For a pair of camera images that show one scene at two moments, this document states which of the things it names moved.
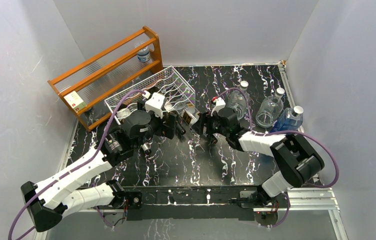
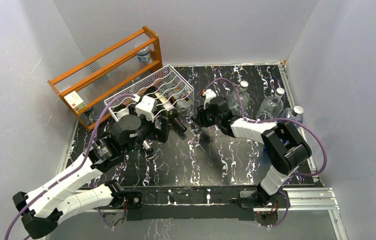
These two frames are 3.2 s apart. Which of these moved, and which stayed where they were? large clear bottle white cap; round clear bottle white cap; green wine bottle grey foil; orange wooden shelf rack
Moved: green wine bottle grey foil
Stayed: round clear bottle white cap; large clear bottle white cap; orange wooden shelf rack
